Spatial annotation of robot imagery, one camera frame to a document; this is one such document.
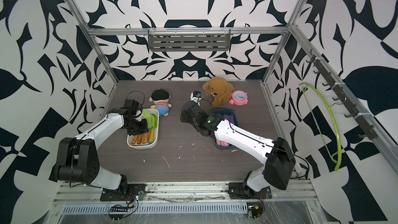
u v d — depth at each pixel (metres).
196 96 0.68
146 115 0.91
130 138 0.87
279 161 0.41
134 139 0.89
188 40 0.94
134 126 0.75
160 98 1.01
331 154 0.61
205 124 0.55
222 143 0.87
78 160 0.44
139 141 0.87
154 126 0.94
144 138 0.85
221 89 0.94
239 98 1.08
